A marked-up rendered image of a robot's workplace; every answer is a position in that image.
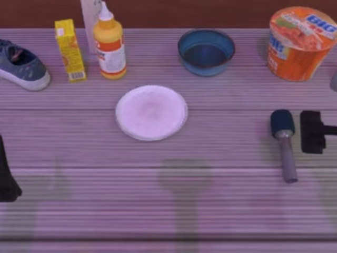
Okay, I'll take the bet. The blue denim sneaker white sole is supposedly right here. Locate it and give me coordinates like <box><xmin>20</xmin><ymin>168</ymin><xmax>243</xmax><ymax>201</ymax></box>
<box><xmin>0</xmin><ymin>39</ymin><xmax>51</xmax><ymax>92</ymax></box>

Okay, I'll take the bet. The yellow carton box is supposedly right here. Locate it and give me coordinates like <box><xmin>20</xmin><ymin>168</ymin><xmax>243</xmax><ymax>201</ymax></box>
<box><xmin>54</xmin><ymin>18</ymin><xmax>87</xmax><ymax>83</ymax></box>

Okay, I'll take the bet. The white round plate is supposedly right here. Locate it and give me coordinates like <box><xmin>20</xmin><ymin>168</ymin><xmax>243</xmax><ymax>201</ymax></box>
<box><xmin>115</xmin><ymin>84</ymin><xmax>189</xmax><ymax>142</ymax></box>

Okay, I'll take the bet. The yellow bottle with white nozzle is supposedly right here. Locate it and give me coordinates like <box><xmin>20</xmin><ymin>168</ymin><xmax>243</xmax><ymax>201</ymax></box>
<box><xmin>92</xmin><ymin>1</ymin><xmax>127</xmax><ymax>81</ymax></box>

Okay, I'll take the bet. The blue bowl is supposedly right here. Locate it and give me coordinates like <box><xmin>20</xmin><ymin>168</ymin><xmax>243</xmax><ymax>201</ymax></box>
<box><xmin>177</xmin><ymin>28</ymin><xmax>236</xmax><ymax>77</ymax></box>

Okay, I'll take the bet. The orange instant noodle cup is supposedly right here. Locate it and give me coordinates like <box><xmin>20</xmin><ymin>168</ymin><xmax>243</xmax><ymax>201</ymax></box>
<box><xmin>266</xmin><ymin>6</ymin><xmax>337</xmax><ymax>82</ymax></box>

